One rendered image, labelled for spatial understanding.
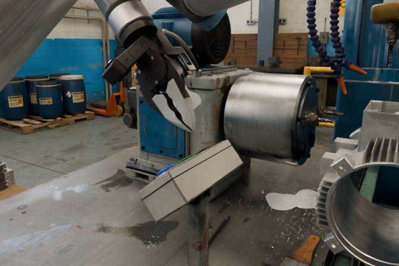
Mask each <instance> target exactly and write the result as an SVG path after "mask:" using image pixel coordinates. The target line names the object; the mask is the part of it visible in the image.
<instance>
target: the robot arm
mask: <svg viewBox="0 0 399 266"><path fill-rule="evenodd" d="M77 1H78V0H0V92H1V90H2V89H3V88H4V87H5V86H6V85H7V84H8V82H9V81H10V80H11V78H12V77H13V76H14V75H15V74H16V73H17V71H18V70H19V69H20V68H21V67H22V66H23V65H24V63H25V62H26V61H27V60H28V58H29V57H30V56H31V55H32V54H33V53H34V51H35V50H36V49H37V48H38V47H39V46H40V44H41V43H42V42H43V41H44V40H45V38H47V36H48V35H49V34H50V32H51V31H52V30H53V29H54V28H55V27H56V25H57V24H58V23H59V22H60V21H61V20H62V19H63V17H64V16H65V15H66V14H67V12H68V11H69V10H70V9H71V8H72V7H73V5H74V4H75V3H76V2H77ZM94 1H95V2H96V4H97V6H98V7H99V9H100V11H101V12H102V14H103V16H104V17H105V19H106V21H107V22H108V24H109V25H110V27H111V28H112V30H113V32H114V33H115V35H116V37H117V38H118V40H119V41H120V42H121V43H122V45H123V47H124V48H125V49H126V50H125V51H124V52H123V53H122V54H120V55H119V56H118V57H117V56H115V57H114V58H113V59H111V60H110V61H109V62H108V64H107V65H106V66H105V68H104V69H105V71H104V72H103V74H102V75H101V76H102V77H103V78H104V79H105V80H106V81H107V82H108V83H109V84H111V85H112V86H114V85H115V84H116V83H117V82H121V81H122V80H123V79H125V78H126V77H127V76H128V74H129V73H130V72H131V70H132V69H131V68H132V67H133V66H134V65H135V64H136V66H137V68H136V69H135V72H136V79H137V80H138V83H139V85H140V91H141V92H142V94H143V96H144V98H145V100H146V102H147V103H148V105H149V106H150V107H151V108H152V109H153V110H155V111H156V112H157V113H158V114H159V115H161V116H162V117H165V118H166V119H167V120H168V121H170V122H171V123H173V124H174V125H176V126H178V127H180V128H182V129H184V130H186V131H188V132H191V131H193V130H194V129H195V113H194V109H195V108H196V107H198V106H199V105H200V104H201V98H200V96H199V95H198V94H197V93H194V92H191V91H189V90H188V89H187V87H186V85H185V77H186V76H187V75H188V72H187V70H188V71H195V70H196V68H195V66H194V65H193V63H192V62H191V60H190V58H189V57H188V55H187V54H186V52H185V51H184V49H183V48H182V47H173V46H172V45H171V43H170V42H169V40H168V38H167V37H166V35H165V34H164V32H163V30H162V29H159V28H157V27H156V26H155V24H154V22H153V19H152V17H151V15H150V14H149V12H148V11H147V9H146V7H145V6H144V4H143V3H142V2H141V0H94ZM165 1H167V2H168V3H169V4H170V5H172V6H173V7H174V8H176V9H177V10H178V11H179V12H180V13H182V14H183V15H184V16H185V17H186V18H188V19H189V20H190V22H191V23H192V24H194V25H197V26H198V27H199V28H201V29H202V30H204V31H209V30H211V29H212V28H213V27H215V26H216V25H217V24H218V23H219V22H220V20H221V19H222V18H223V17H224V15H225V13H226V12H227V10H228V9H229V8H232V7H235V6H237V5H240V4H243V3H245V2H248V1H251V0H165ZM181 55H185V56H186V58H187V60H188V61H189V63H190V65H187V64H186V62H185V60H184V59H183V57H182V56H181ZM178 56H179V57H180V58H181V60H182V62H183V63H184V65H183V64H182V63H181V61H180V60H179V58H178ZM160 92H161V93H160Z"/></svg>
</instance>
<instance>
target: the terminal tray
mask: <svg viewBox="0 0 399 266"><path fill-rule="evenodd" d="M375 101H378V100H371V101H370V102H369V104H368V105H367V107H366V108H365V110H364V111H363V119H362V127H361V129H360V131H359V140H358V146H357V152H361V151H363V150H365V149H366V146H367V144H368V142H369V139H370V138H371V143H370V148H373V146H374V143H375V140H376V138H378V144H377V147H380V146H381V144H382V140H383V137H385V141H384V147H388V146H389V142H390V137H392V139H391V147H395V146H396V142H397V138H399V102H387V101H380V102H375ZM371 110H375V111H371Z"/></svg>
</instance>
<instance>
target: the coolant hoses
mask: <svg viewBox="0 0 399 266"><path fill-rule="evenodd" d="M341 1H342V0H334V2H332V4H331V6H332V8H331V9H330V12H331V13H332V14H331V15H330V18H331V19H332V20H331V21H330V24H331V27H330V30H331V31H332V32H331V33H330V36H331V37H332V39H331V42H333V48H335V49H336V50H335V53H337V54H336V55H335V59H334V60H333V59H330V55H327V51H326V50H324V49H323V48H324V47H323V46H321V41H320V40H318V38H319V36H318V35H316V34H317V32H318V31H317V30H316V29H315V28H316V24H315V21H316V18H314V16H315V12H314V11H315V5H316V0H308V1H307V4H308V6H307V7H306V10H307V11H308V12H307V13H306V16H307V17H308V19H307V20H306V22H307V23H308V24H309V25H308V26H307V28H308V29H309V30H310V31H309V32H308V34H310V36H311V37H310V40H311V41H312V42H313V43H312V46H313V47H315V52H317V53H319V54H318V57H320V58H322V59H321V61H322V62H324V63H326V67H328V66H330V67H331V70H334V71H333V74H334V75H335V79H336V80H337V81H338V83H339V85H340V87H341V89H342V91H343V93H344V94H347V92H346V87H345V84H344V80H343V77H344V75H343V74H341V70H342V69H341V67H346V70H348V69H350V70H352V71H356V72H358V73H361V74H363V75H366V74H367V72H365V71H363V70H362V69H360V68H358V67H357V66H355V65H353V63H352V62H351V61H350V62H347V61H346V60H343V59H342V58H345V57H346V55H345V54H344V48H343V47H341V45H342V43H341V42H339V41H340V37H338V35H339V34H340V32H339V31H338V29H339V26H338V23H339V20H337V19H338V17H339V14H338V12H339V11H340V9H339V7H340V5H341V4H340V2H341Z"/></svg>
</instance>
